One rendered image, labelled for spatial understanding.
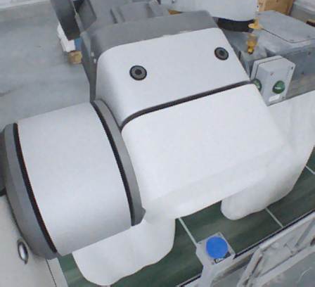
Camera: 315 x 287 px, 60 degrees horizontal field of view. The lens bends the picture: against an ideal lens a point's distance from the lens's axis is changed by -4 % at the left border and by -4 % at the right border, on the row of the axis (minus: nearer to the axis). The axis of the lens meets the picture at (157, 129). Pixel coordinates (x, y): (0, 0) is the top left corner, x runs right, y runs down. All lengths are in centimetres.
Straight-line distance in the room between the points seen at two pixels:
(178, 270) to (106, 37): 120
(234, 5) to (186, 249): 102
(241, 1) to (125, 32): 55
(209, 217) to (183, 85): 130
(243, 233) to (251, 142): 128
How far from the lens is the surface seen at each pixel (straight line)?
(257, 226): 148
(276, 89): 61
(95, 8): 23
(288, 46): 70
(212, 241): 84
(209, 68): 17
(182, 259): 133
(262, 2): 505
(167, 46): 17
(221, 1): 71
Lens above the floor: 159
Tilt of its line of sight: 40 degrees down
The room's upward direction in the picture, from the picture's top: straight up
